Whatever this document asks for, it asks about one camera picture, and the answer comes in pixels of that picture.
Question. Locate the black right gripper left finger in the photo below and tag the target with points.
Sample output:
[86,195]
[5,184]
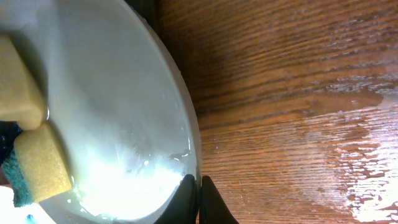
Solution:
[182,208]

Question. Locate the white plate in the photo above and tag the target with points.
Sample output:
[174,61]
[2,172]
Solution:
[118,101]

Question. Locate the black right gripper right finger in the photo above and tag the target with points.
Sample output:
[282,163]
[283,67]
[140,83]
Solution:
[213,209]

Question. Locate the green and yellow sponge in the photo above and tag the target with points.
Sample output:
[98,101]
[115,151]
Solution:
[32,158]

